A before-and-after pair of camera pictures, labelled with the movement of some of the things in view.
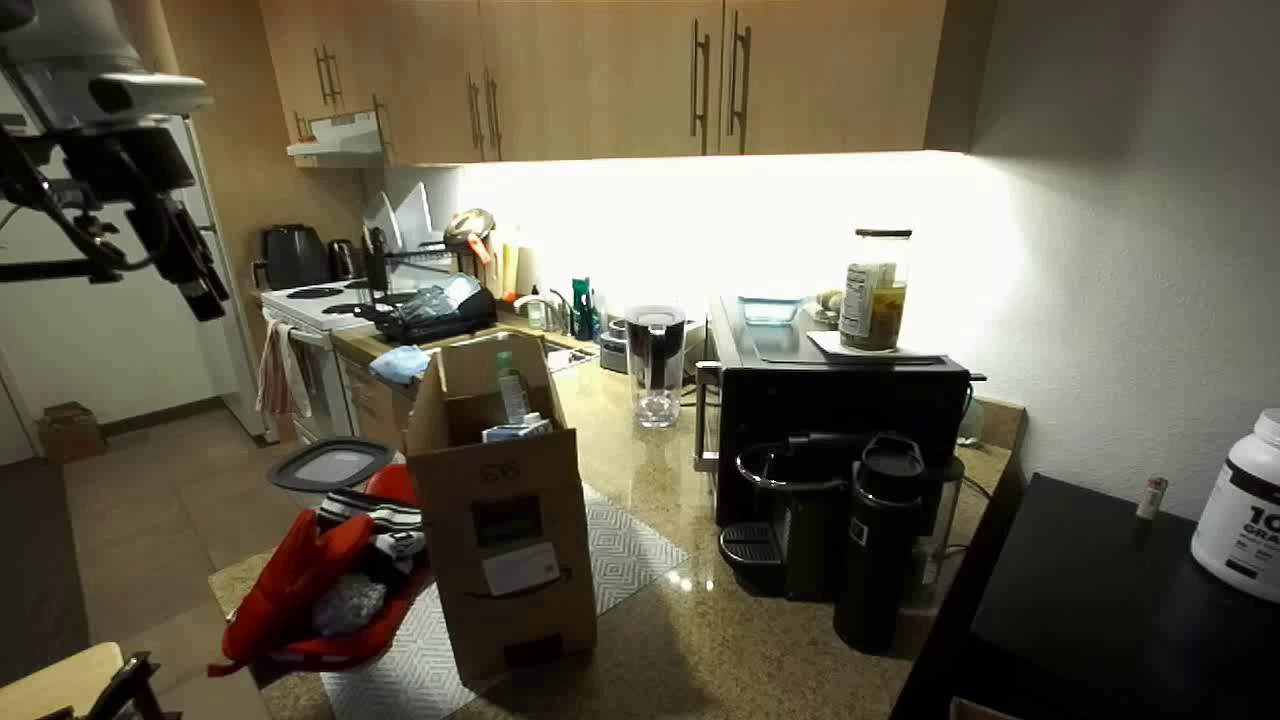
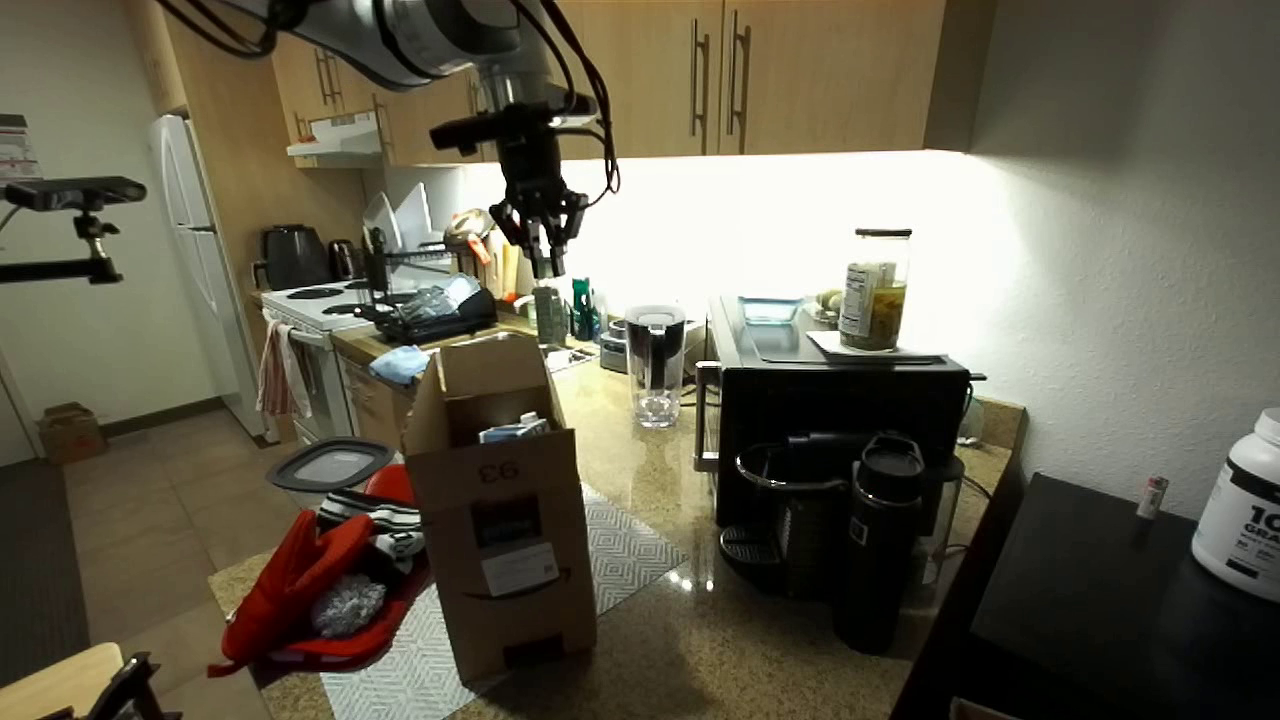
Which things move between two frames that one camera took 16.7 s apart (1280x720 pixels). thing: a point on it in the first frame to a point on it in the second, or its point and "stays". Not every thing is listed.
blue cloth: (400, 360) stays
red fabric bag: (333, 587) stays
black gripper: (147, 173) to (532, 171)
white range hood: (343, 140) stays
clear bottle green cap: (508, 390) to (554, 318)
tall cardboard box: (506, 517) stays
